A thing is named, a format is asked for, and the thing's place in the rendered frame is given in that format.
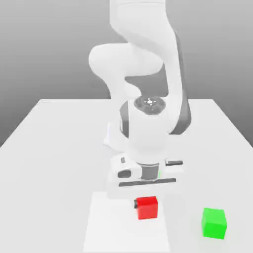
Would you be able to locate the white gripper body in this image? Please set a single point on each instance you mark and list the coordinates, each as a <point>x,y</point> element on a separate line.
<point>126,190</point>

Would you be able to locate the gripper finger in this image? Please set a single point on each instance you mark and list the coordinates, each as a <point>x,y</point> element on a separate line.
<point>136,204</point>

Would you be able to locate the small red cube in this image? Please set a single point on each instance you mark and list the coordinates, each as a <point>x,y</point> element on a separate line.
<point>147,208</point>

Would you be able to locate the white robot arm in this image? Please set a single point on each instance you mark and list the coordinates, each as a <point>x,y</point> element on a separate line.
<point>146,130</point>

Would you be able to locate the small green cube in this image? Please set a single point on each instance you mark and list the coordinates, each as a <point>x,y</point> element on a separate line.
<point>214,224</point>

